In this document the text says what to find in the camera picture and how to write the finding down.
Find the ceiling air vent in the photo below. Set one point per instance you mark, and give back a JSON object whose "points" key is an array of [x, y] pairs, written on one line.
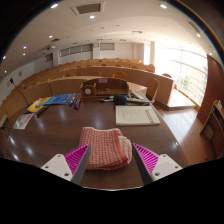
{"points": [[87, 8]]}

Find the black whiteboard eraser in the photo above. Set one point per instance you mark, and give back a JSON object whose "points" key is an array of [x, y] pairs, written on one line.
{"points": [[41, 111]]}

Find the red white checked towel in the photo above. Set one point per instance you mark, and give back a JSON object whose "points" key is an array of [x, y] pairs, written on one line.
{"points": [[103, 146]]}

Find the white leaflet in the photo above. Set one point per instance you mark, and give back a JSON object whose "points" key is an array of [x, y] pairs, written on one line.
{"points": [[23, 120]]}

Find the white book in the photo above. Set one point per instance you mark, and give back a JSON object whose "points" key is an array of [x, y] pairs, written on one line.
{"points": [[136, 115]]}

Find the wooden chair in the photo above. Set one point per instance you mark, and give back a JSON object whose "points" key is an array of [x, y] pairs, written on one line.
{"points": [[152, 87]]}

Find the black silver pen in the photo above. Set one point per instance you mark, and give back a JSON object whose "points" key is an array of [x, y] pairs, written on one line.
{"points": [[106, 99]]}

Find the rows of wooden auditorium desks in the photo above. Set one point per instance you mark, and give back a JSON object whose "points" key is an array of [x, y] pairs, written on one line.
{"points": [[100, 64]]}

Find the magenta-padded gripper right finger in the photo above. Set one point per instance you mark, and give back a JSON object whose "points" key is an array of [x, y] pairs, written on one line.
{"points": [[148, 161]]}

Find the blue marker pen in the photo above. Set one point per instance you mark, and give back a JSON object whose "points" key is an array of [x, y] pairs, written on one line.
{"points": [[75, 102], [71, 101]]}

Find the red marker pen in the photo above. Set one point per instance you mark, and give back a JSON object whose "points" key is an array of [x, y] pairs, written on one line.
{"points": [[78, 103]]}

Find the black gooseneck microphone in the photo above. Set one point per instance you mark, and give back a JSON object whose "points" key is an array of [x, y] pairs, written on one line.
{"points": [[11, 80]]}

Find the stack of papers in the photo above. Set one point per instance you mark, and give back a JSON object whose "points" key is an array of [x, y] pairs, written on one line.
{"points": [[136, 95]]}

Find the wooden shelf unit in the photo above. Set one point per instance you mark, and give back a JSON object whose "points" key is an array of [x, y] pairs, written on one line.
{"points": [[215, 126]]}

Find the wooden desk organizer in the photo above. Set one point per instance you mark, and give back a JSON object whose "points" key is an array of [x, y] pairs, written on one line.
{"points": [[110, 85]]}

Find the ceiling lights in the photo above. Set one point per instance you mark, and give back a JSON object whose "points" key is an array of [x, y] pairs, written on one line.
{"points": [[54, 5]]}

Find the yellow book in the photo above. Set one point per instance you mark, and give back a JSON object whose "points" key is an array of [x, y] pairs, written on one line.
{"points": [[36, 106]]}

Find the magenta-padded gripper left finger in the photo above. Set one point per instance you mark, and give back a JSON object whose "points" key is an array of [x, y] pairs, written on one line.
{"points": [[75, 160]]}

